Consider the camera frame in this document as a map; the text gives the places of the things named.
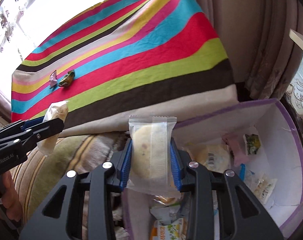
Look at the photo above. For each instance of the pink snack bar wrapper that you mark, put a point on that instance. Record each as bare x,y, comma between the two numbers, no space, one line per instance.
238,151

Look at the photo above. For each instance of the colourful striped tablecloth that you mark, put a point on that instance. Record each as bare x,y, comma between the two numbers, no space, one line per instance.
130,57

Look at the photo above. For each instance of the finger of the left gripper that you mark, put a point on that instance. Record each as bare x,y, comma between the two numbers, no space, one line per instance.
19,127
30,137

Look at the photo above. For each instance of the yellow cake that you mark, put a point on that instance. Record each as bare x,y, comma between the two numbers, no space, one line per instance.
171,217

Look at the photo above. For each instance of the blue white snack bag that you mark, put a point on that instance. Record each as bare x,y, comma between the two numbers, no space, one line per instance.
245,174

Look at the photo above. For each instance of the person's left hand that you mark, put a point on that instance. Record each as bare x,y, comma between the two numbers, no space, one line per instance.
10,198

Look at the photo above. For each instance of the striped plush cushion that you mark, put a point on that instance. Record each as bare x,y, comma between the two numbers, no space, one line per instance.
38,175

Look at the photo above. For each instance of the white side table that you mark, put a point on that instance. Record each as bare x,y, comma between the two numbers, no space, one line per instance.
297,38

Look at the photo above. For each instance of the white purple storage box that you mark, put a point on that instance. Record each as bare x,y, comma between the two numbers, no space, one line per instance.
280,156

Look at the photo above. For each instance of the round bread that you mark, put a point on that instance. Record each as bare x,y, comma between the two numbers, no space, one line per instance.
215,157

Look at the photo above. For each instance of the pink curtain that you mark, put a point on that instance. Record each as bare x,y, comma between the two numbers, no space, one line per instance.
255,34

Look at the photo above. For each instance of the green yellow snack packet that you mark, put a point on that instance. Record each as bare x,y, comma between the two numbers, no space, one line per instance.
67,80

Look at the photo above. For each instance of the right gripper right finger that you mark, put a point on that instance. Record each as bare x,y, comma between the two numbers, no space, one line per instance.
241,215

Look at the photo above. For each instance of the white pastry packet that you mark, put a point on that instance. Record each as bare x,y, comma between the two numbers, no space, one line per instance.
150,170
54,123

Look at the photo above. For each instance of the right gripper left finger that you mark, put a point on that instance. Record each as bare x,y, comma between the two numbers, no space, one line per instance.
79,198

